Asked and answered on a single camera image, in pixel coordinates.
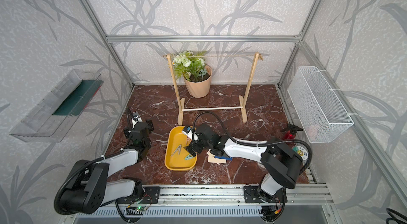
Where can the yellow plastic tray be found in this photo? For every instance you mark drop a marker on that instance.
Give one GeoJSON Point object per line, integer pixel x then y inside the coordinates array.
{"type": "Point", "coordinates": [176, 157]}

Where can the white wire mesh basket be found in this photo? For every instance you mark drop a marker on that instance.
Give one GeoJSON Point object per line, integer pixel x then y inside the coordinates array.
{"type": "Point", "coordinates": [321, 113]}

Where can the blue postcard white characters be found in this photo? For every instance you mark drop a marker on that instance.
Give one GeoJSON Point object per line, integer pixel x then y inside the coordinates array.
{"type": "Point", "coordinates": [224, 158]}

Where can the teal clothespin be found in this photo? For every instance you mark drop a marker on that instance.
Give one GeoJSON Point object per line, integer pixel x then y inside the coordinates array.
{"type": "Point", "coordinates": [188, 157]}

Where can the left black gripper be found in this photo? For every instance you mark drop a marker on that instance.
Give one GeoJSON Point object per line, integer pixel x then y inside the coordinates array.
{"type": "Point", "coordinates": [149, 126]}

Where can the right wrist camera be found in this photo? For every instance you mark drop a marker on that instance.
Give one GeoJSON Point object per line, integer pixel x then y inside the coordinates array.
{"type": "Point", "coordinates": [188, 131]}

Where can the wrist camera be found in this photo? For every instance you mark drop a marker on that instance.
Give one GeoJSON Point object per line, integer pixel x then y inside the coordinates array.
{"type": "Point", "coordinates": [188, 131]}
{"type": "Point", "coordinates": [134, 118]}

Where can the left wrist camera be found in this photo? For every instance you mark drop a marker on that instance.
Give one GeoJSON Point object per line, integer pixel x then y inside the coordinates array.
{"type": "Point", "coordinates": [134, 118]}

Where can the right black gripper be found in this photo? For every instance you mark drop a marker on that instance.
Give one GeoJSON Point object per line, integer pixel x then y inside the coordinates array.
{"type": "Point", "coordinates": [193, 146]}

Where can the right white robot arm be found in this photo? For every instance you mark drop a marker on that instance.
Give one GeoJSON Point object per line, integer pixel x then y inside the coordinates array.
{"type": "Point", "coordinates": [285, 160]}

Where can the cream postcard red characters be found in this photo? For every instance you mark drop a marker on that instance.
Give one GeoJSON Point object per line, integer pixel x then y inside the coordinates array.
{"type": "Point", "coordinates": [212, 159]}

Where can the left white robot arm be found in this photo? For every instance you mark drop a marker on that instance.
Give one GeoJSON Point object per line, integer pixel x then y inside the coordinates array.
{"type": "Point", "coordinates": [87, 187]}

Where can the clear plastic wall shelf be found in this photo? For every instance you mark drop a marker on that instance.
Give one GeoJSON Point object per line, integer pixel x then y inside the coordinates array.
{"type": "Point", "coordinates": [54, 116]}

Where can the potted green plant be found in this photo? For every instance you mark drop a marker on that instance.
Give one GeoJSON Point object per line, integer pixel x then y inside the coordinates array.
{"type": "Point", "coordinates": [192, 67]}

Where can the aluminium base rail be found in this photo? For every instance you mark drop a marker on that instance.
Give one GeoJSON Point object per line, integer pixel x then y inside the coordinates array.
{"type": "Point", "coordinates": [230, 195]}

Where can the green circuit board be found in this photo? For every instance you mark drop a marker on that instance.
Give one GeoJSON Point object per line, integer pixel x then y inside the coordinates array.
{"type": "Point", "coordinates": [133, 210]}

